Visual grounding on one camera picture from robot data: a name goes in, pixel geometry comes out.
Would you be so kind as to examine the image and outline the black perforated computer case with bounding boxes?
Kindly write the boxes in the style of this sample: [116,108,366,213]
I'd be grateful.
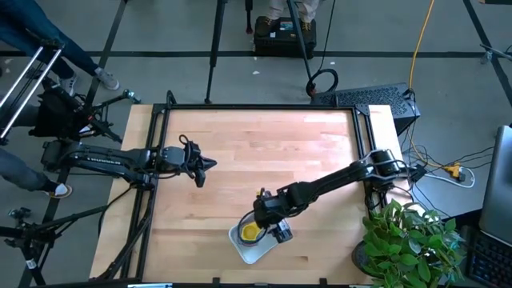
[310,82,422,135]

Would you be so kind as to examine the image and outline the grey laptop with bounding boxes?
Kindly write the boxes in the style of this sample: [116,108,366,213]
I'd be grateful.
[478,124,512,245]

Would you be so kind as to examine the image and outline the black coiled cable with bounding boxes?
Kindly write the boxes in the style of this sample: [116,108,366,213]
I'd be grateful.
[306,0,340,98]

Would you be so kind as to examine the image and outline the black keyboard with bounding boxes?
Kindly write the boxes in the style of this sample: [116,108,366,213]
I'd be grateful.
[467,230,512,288]

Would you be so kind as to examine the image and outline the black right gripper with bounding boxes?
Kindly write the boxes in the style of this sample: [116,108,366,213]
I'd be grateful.
[253,190,299,244]

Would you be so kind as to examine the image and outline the white cable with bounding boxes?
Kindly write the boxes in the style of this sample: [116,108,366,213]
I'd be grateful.
[424,166,476,189]

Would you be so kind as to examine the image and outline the green potted plant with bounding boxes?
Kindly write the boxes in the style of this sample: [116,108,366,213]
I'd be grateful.
[351,198,468,288]

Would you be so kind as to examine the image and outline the black power adapter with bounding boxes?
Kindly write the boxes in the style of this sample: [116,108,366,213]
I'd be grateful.
[410,163,428,183]

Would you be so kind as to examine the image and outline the person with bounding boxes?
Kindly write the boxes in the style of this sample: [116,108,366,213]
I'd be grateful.
[0,0,120,91]
[255,0,321,35]
[0,147,74,200]

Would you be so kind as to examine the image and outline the yellow measuring cup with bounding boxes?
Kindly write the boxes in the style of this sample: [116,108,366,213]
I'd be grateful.
[241,222,263,242]

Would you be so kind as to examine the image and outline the black equipment case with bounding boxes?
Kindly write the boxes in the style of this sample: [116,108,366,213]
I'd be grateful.
[253,15,317,59]

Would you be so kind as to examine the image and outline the yellow power cable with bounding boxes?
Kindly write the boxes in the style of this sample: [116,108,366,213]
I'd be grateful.
[406,0,465,179]

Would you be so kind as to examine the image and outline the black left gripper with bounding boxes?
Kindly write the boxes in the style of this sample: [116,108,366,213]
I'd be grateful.
[159,135,218,188]

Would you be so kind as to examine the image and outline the white plastic basket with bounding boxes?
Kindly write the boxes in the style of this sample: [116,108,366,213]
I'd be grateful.
[227,222,281,266]

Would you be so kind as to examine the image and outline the black metal table frame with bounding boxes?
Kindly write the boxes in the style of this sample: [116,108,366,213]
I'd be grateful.
[98,90,388,281]

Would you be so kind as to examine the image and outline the black camera rig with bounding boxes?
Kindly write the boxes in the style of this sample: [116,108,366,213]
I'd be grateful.
[0,38,143,145]

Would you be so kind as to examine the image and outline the black stand legs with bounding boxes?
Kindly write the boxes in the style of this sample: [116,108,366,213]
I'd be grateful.
[203,0,317,105]

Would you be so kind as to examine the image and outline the black tripod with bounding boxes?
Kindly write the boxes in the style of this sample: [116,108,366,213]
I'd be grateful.
[0,206,109,287]

